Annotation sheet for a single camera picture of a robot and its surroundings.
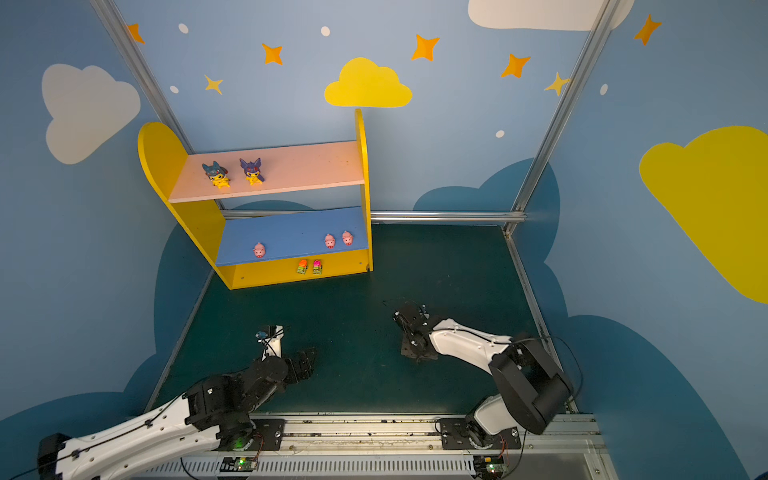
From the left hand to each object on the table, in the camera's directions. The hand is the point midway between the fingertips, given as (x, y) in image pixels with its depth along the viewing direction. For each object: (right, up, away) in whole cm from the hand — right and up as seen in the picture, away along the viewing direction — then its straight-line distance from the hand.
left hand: (309, 357), depth 77 cm
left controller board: (-15, -24, -6) cm, 29 cm away
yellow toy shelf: (-16, +29, +19) cm, 39 cm away
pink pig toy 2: (+2, +32, +18) cm, 37 cm away
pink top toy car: (-4, +23, +27) cm, 36 cm away
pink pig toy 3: (+8, +33, +19) cm, 38 cm away
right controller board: (+46, -25, -6) cm, 52 cm away
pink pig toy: (-20, +29, +16) cm, 38 cm away
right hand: (+28, 0, +12) cm, 30 cm away
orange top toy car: (-10, +23, +28) cm, 37 cm away
